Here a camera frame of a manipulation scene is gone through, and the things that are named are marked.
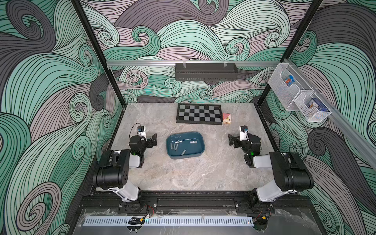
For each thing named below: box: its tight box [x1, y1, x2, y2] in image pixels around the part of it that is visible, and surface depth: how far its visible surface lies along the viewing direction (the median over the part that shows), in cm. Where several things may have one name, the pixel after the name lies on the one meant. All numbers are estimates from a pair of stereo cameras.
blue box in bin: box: [306, 97, 329, 112], surface depth 67 cm
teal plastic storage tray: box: [165, 131, 206, 160], surface depth 96 cm
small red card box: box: [222, 112, 232, 124], surface depth 111 cm
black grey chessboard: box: [176, 103, 223, 125], surface depth 112 cm
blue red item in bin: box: [284, 74, 296, 87], surface depth 85 cm
